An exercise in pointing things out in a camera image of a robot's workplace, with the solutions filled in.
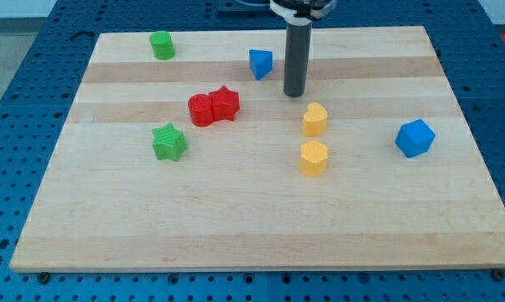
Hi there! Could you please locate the yellow hexagon block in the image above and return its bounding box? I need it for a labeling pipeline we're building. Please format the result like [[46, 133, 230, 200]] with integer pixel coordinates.
[[299, 140, 329, 177]]

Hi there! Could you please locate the red star block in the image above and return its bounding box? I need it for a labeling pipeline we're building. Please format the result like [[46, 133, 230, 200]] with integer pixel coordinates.
[[208, 86, 240, 121]]

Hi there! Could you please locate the yellow heart block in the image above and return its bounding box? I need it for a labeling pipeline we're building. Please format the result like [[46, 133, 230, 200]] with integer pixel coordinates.
[[302, 102, 328, 137]]

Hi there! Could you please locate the blue cube block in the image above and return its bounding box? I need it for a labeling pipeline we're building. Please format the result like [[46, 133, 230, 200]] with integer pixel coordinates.
[[394, 119, 435, 158]]

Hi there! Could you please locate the green cylinder block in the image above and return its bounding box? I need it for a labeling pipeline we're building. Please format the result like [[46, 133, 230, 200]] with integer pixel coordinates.
[[149, 31, 174, 60]]

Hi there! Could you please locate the green star block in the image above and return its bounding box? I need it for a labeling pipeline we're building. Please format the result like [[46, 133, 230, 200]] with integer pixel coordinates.
[[152, 122, 187, 162]]

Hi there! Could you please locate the blue perforated table plate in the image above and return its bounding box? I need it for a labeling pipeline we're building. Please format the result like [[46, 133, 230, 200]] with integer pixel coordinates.
[[0, 1, 505, 301]]

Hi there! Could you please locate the blue triangle block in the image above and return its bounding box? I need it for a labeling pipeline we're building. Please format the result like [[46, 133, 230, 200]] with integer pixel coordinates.
[[249, 49, 273, 81]]

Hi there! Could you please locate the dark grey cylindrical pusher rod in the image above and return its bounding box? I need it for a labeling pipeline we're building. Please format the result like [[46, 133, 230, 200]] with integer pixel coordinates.
[[284, 23, 312, 97]]

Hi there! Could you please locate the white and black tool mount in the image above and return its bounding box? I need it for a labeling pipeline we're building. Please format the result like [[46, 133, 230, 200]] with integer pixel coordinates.
[[269, 0, 337, 21]]

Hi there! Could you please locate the light wooden board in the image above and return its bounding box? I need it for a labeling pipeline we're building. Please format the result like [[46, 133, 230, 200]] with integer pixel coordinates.
[[10, 26, 505, 273]]

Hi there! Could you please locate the red cylinder block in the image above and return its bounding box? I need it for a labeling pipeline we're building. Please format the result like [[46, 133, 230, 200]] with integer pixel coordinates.
[[188, 94, 214, 127]]

